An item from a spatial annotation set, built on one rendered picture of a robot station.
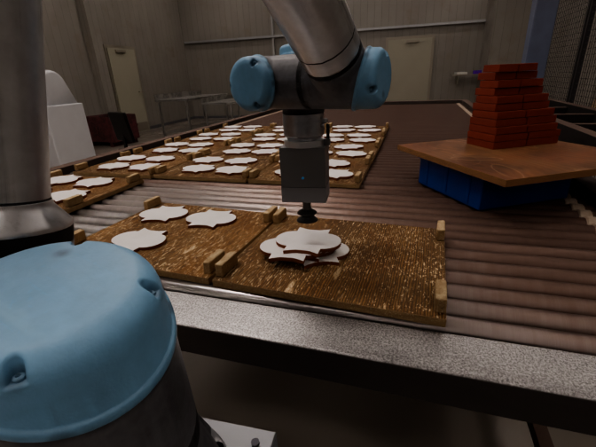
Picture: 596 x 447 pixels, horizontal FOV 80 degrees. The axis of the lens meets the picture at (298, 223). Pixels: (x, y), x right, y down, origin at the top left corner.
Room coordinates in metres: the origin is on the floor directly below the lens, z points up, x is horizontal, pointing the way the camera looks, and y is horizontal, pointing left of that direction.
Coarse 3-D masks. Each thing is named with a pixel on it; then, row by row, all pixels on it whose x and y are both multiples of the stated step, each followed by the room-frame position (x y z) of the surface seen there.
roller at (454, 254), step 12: (84, 216) 1.01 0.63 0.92; (456, 252) 0.68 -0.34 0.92; (468, 252) 0.67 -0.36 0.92; (480, 252) 0.67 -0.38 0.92; (492, 252) 0.67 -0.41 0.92; (516, 264) 0.63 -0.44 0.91; (528, 264) 0.63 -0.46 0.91; (540, 264) 0.62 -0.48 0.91; (552, 264) 0.62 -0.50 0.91; (564, 264) 0.61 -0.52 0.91; (576, 264) 0.61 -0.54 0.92; (588, 264) 0.60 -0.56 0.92
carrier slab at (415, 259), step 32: (288, 224) 0.83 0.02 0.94; (320, 224) 0.82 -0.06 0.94; (352, 224) 0.81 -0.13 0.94; (384, 224) 0.80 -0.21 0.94; (256, 256) 0.67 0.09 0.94; (352, 256) 0.65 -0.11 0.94; (384, 256) 0.64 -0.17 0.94; (416, 256) 0.64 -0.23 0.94; (256, 288) 0.55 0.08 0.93; (288, 288) 0.54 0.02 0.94; (320, 288) 0.54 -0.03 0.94; (352, 288) 0.53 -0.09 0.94; (384, 288) 0.53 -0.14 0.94; (416, 288) 0.52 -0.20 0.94; (416, 320) 0.45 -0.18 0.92
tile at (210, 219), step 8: (192, 216) 0.90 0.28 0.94; (200, 216) 0.90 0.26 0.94; (208, 216) 0.89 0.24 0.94; (216, 216) 0.89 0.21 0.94; (224, 216) 0.89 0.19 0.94; (232, 216) 0.88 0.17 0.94; (192, 224) 0.84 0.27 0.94; (200, 224) 0.84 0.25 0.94; (208, 224) 0.84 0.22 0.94; (216, 224) 0.84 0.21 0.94; (224, 224) 0.84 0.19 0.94
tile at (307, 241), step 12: (300, 228) 0.73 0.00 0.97; (276, 240) 0.67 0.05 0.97; (288, 240) 0.67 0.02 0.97; (300, 240) 0.66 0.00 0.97; (312, 240) 0.66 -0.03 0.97; (324, 240) 0.66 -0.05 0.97; (336, 240) 0.66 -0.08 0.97; (288, 252) 0.63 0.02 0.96; (300, 252) 0.62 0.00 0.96; (312, 252) 0.61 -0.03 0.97
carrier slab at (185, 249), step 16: (192, 208) 0.99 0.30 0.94; (208, 208) 0.98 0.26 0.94; (224, 208) 0.97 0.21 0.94; (128, 224) 0.88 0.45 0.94; (144, 224) 0.88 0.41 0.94; (160, 224) 0.87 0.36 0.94; (176, 224) 0.87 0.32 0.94; (240, 224) 0.85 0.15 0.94; (256, 224) 0.84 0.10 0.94; (96, 240) 0.79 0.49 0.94; (176, 240) 0.77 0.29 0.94; (192, 240) 0.76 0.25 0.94; (208, 240) 0.76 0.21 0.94; (224, 240) 0.75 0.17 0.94; (240, 240) 0.75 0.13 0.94; (144, 256) 0.69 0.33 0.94; (160, 256) 0.69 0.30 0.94; (176, 256) 0.68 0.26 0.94; (192, 256) 0.68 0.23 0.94; (208, 256) 0.68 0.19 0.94; (160, 272) 0.63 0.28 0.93; (176, 272) 0.62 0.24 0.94; (192, 272) 0.61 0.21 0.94
